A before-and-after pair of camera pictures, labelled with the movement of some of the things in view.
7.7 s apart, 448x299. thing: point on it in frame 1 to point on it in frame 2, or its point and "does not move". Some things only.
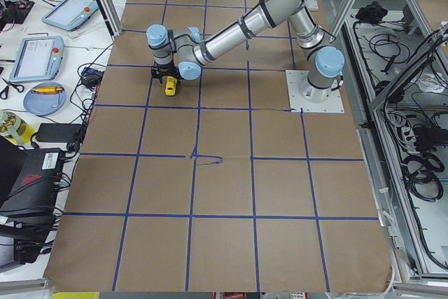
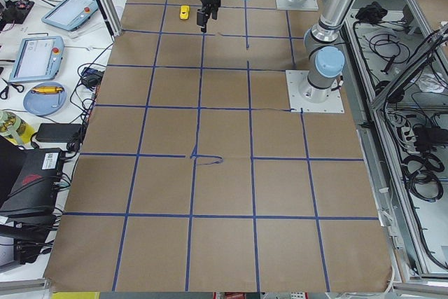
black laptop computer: (31, 181) does not move
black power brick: (58, 131) does not move
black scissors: (3, 94) does not move
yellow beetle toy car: (170, 87) to (185, 11)
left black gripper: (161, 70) to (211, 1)
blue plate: (44, 103) does not move
